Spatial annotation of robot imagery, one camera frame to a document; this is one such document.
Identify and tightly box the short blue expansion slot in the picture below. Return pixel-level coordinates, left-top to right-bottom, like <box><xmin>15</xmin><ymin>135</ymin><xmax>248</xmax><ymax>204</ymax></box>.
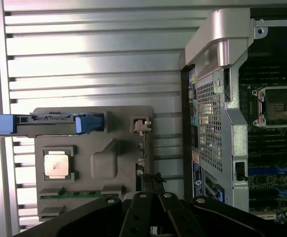
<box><xmin>275</xmin><ymin>186</ymin><xmax>287</xmax><ymax>198</ymax></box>

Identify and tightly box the CPU socket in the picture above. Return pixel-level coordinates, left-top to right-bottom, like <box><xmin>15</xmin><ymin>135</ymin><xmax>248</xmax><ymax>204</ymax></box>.
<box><xmin>251</xmin><ymin>85</ymin><xmax>287</xmax><ymax>128</ymax></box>

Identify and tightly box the grey plastic parts rack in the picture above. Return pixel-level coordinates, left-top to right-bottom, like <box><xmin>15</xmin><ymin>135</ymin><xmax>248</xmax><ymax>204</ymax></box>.
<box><xmin>30</xmin><ymin>105</ymin><xmax>154</xmax><ymax>223</ymax></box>

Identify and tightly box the open dark grey PC case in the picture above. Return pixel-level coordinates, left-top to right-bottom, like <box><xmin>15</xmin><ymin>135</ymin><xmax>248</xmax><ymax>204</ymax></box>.
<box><xmin>179</xmin><ymin>8</ymin><xmax>287</xmax><ymax>218</ymax></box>

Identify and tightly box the hard disk blue carrier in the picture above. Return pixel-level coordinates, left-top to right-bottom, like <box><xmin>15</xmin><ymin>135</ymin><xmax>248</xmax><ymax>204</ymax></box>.
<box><xmin>0</xmin><ymin>112</ymin><xmax>105</xmax><ymax>138</ymax></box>

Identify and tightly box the long blue expansion slot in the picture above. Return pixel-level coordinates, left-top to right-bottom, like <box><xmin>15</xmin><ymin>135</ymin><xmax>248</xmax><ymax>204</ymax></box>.
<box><xmin>248</xmin><ymin>164</ymin><xmax>287</xmax><ymax>176</ymax></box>

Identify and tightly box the silver CPU chip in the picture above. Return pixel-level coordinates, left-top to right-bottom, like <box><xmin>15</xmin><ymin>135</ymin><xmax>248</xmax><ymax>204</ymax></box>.
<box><xmin>43</xmin><ymin>155</ymin><xmax>69</xmax><ymax>177</ymax></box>

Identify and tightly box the blue slot retainer clip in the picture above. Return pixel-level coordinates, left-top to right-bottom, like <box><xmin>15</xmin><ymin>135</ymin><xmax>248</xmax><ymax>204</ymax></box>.
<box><xmin>215</xmin><ymin>188</ymin><xmax>226</xmax><ymax>202</ymax></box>

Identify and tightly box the green motherboard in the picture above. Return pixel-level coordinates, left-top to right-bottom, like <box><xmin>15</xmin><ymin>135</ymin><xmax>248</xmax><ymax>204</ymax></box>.
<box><xmin>239</xmin><ymin>46</ymin><xmax>287</xmax><ymax>223</ymax></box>

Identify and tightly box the green RAM stick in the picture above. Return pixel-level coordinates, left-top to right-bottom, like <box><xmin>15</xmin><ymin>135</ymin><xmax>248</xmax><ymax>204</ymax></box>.
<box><xmin>40</xmin><ymin>189</ymin><xmax>102</xmax><ymax>199</ymax></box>

